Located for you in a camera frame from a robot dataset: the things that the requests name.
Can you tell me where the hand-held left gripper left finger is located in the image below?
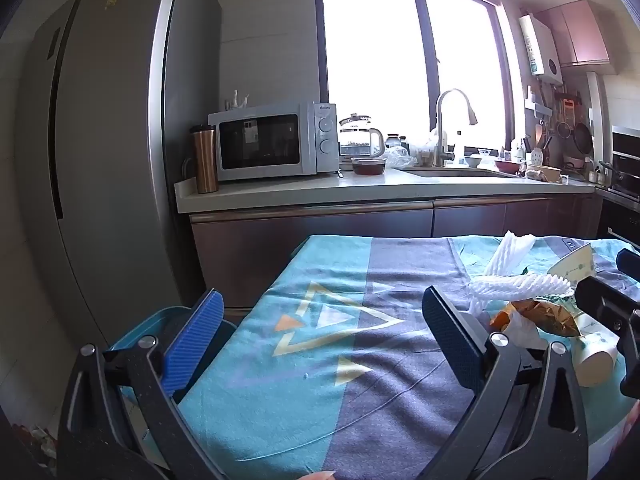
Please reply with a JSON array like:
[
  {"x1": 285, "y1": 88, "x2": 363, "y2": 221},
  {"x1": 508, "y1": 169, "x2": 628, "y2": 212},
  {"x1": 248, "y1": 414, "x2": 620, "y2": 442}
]
[{"x1": 57, "y1": 288, "x2": 226, "y2": 480}]

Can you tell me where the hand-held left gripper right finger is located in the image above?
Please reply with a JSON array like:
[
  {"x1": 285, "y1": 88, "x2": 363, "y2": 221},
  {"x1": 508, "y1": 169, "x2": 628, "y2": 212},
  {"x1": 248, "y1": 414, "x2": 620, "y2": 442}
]
[{"x1": 422, "y1": 285, "x2": 591, "y2": 480}]

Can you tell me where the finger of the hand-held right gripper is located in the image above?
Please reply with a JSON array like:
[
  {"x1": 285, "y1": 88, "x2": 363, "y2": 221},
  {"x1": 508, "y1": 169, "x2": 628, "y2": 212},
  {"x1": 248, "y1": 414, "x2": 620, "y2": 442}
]
[
  {"x1": 575, "y1": 276, "x2": 640, "y2": 397},
  {"x1": 616, "y1": 248, "x2": 640, "y2": 283}
]

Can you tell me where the gold foil snack wrapper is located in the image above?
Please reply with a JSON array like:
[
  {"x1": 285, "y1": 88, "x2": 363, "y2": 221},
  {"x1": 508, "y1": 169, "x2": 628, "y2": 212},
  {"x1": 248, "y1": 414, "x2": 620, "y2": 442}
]
[{"x1": 530, "y1": 300, "x2": 586, "y2": 338}]

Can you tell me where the blue plastic trash bin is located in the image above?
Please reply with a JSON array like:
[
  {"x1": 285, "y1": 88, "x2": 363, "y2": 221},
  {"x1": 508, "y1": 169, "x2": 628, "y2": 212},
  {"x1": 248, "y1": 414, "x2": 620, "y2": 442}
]
[{"x1": 107, "y1": 305, "x2": 238, "y2": 411}]

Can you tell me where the orange brown wrapper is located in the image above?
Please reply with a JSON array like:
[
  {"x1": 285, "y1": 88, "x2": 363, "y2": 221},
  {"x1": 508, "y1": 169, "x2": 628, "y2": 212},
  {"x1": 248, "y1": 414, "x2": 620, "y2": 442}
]
[{"x1": 489, "y1": 302, "x2": 533, "y2": 333}]

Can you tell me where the white foam fruit net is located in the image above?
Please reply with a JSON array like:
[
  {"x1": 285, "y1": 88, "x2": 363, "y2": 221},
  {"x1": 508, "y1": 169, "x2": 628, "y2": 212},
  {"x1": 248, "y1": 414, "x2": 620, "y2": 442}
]
[
  {"x1": 482, "y1": 230, "x2": 536, "y2": 281},
  {"x1": 466, "y1": 270, "x2": 576, "y2": 312}
]

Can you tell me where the white crumpled paper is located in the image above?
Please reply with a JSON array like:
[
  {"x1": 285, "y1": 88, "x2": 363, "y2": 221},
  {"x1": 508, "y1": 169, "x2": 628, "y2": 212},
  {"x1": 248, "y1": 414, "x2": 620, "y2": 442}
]
[{"x1": 500, "y1": 312, "x2": 549, "y2": 352}]

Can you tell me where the black built-in oven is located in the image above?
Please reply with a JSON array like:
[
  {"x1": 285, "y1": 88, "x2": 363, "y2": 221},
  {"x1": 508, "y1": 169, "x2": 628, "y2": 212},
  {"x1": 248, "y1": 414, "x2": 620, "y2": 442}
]
[{"x1": 597, "y1": 125, "x2": 640, "y2": 251}]

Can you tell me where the beige basin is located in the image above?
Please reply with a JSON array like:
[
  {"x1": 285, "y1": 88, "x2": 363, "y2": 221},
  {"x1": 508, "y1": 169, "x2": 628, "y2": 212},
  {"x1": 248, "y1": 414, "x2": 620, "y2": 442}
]
[{"x1": 525, "y1": 162, "x2": 563, "y2": 183}]

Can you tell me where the teal grey printed tablecloth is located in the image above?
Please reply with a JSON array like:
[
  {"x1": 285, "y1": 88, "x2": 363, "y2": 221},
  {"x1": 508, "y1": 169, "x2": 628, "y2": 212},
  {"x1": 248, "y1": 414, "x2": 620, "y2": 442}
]
[{"x1": 175, "y1": 234, "x2": 640, "y2": 480}]

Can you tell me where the hanging frying pan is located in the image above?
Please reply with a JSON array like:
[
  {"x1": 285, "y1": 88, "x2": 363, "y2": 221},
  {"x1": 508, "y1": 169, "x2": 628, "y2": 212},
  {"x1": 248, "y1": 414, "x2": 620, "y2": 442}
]
[{"x1": 572, "y1": 122, "x2": 596, "y2": 156}]

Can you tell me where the kitchen counter with brown cabinets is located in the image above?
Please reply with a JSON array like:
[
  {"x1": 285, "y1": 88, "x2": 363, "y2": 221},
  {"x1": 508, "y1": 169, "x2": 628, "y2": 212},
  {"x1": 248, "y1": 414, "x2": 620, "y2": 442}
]
[{"x1": 174, "y1": 167, "x2": 608, "y2": 311}]

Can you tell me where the steel kitchen sink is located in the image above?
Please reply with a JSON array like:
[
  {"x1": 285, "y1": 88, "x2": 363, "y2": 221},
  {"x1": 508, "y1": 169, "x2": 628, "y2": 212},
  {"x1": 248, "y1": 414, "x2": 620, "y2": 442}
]
[{"x1": 402, "y1": 166, "x2": 521, "y2": 179}]

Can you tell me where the copper thermos flask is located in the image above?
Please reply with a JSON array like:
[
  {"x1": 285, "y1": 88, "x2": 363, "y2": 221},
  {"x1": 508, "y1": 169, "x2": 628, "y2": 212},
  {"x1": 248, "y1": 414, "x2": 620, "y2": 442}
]
[{"x1": 189, "y1": 124, "x2": 220, "y2": 195}]

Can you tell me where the clear plastic bag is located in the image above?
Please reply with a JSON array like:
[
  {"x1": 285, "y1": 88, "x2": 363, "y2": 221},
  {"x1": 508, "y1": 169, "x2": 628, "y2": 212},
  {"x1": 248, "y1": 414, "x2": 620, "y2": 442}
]
[{"x1": 385, "y1": 145, "x2": 418, "y2": 168}]

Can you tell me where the dark food container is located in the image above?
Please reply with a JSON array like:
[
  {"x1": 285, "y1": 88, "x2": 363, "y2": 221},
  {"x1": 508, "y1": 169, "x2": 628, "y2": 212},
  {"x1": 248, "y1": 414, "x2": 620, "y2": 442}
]
[{"x1": 350, "y1": 156, "x2": 388, "y2": 176}]

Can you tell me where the white microwave oven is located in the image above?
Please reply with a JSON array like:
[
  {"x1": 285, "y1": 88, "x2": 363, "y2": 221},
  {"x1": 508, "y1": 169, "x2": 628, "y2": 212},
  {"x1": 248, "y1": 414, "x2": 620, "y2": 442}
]
[{"x1": 207, "y1": 101, "x2": 341, "y2": 182}]

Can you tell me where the steel kitchen faucet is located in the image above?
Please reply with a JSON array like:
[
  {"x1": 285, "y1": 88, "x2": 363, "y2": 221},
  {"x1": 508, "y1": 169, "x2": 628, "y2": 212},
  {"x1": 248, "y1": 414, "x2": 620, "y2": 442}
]
[{"x1": 432, "y1": 88, "x2": 478, "y2": 168}]

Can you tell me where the glass electric kettle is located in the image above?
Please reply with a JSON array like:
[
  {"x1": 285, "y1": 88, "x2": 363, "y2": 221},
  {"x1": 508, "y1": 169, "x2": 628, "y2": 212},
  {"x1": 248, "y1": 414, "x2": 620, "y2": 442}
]
[{"x1": 339, "y1": 112, "x2": 386, "y2": 161}]

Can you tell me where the grey refrigerator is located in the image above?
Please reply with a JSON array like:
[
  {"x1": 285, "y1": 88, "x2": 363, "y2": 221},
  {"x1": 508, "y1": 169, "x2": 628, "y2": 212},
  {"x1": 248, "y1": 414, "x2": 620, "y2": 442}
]
[{"x1": 15, "y1": 0, "x2": 223, "y2": 346}]

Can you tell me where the white water heater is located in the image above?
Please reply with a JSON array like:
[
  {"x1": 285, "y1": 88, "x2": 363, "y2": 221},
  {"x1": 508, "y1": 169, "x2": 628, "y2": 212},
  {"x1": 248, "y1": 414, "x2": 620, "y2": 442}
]
[{"x1": 518, "y1": 12, "x2": 563, "y2": 85}]

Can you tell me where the kitchen window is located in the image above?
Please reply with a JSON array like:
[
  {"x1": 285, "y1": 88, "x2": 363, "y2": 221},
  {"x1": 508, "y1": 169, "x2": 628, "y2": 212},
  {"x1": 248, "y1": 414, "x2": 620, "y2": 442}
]
[{"x1": 314, "y1": 0, "x2": 516, "y2": 158}]

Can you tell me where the white wall shelf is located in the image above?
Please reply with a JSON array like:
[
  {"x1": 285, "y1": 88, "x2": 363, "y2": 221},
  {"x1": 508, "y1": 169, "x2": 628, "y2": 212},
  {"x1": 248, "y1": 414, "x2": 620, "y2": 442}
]
[{"x1": 525, "y1": 87, "x2": 556, "y2": 117}]

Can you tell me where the pink wall cabinet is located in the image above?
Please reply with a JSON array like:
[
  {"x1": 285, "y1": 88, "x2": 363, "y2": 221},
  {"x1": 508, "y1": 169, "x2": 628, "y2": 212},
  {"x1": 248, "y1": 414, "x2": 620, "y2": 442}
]
[{"x1": 535, "y1": 0, "x2": 612, "y2": 67}]

